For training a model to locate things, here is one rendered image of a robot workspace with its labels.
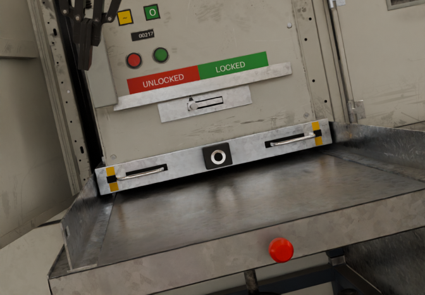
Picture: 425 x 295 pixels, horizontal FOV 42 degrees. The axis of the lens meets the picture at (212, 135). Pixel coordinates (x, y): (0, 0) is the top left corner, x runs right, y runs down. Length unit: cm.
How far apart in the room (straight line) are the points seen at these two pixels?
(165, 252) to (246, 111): 57
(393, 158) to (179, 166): 47
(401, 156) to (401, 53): 60
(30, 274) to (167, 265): 76
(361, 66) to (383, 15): 15
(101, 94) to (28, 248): 51
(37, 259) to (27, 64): 48
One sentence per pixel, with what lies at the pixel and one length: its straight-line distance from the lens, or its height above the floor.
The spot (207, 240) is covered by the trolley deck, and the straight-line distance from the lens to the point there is 77.
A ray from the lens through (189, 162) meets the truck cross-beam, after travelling 124.
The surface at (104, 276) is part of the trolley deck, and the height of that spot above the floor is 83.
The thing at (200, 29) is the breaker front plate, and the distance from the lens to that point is 125.
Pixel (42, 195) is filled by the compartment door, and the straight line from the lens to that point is 131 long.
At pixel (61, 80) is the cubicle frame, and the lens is 143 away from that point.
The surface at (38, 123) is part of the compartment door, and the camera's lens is 136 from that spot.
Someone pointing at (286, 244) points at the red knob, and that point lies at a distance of 74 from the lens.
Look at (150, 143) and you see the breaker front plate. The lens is 124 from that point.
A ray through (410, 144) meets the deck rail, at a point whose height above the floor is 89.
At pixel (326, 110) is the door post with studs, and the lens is 150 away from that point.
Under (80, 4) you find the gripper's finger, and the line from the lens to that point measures 81.
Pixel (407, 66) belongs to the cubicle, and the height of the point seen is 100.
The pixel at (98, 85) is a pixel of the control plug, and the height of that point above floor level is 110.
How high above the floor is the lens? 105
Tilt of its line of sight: 5 degrees down
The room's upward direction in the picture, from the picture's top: 12 degrees counter-clockwise
